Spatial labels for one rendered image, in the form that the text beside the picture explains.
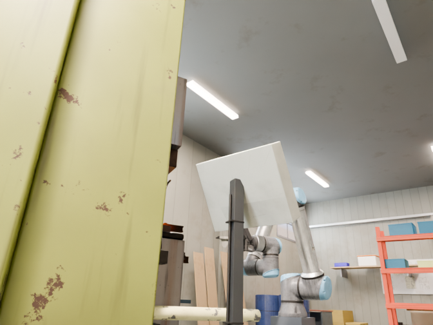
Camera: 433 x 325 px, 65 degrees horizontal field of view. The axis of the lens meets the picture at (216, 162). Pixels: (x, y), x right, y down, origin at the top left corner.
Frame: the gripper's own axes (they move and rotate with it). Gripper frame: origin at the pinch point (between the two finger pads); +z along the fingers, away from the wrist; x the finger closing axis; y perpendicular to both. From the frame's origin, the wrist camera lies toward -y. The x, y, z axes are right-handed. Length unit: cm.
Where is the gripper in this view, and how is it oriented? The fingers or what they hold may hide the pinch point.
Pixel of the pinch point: (221, 234)
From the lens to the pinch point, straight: 184.5
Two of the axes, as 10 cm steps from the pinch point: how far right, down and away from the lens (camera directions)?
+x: -4.6, 3.3, 8.3
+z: -8.9, -2.1, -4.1
